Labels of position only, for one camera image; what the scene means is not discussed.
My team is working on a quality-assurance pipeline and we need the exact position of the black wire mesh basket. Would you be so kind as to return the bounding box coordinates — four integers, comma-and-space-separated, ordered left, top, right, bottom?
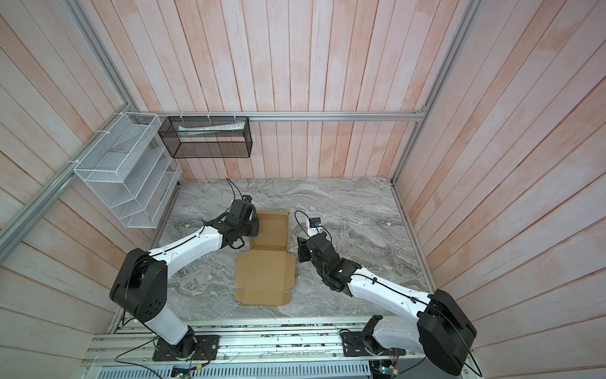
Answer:
159, 116, 253, 159

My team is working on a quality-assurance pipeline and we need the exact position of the aluminium frame rail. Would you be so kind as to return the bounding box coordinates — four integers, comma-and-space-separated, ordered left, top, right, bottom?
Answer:
155, 111, 425, 122

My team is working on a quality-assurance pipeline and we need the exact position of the paper sheet in basket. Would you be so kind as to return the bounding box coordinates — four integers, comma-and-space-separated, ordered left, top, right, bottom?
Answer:
178, 122, 246, 137

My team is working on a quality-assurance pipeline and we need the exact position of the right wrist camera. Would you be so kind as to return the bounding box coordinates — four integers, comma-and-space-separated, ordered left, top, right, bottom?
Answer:
306, 217, 325, 237

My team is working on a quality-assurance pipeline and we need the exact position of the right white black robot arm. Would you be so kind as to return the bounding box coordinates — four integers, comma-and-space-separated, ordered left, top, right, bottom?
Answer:
297, 232, 478, 376

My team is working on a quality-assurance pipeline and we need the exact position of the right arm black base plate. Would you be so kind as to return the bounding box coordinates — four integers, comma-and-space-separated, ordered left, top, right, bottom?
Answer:
339, 328, 406, 357

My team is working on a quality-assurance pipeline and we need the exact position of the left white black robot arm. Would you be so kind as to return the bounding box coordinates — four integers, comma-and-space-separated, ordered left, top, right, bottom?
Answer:
110, 195, 259, 359

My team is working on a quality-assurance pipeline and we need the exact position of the brown cardboard box sheet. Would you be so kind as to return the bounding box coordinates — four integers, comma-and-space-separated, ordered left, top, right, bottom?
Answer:
234, 211, 296, 306

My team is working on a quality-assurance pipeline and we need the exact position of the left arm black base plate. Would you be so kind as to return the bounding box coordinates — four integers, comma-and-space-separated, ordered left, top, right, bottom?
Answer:
152, 334, 220, 362

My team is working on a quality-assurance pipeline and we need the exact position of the white wire mesh shelf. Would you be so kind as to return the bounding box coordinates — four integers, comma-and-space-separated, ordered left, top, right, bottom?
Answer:
74, 113, 181, 229

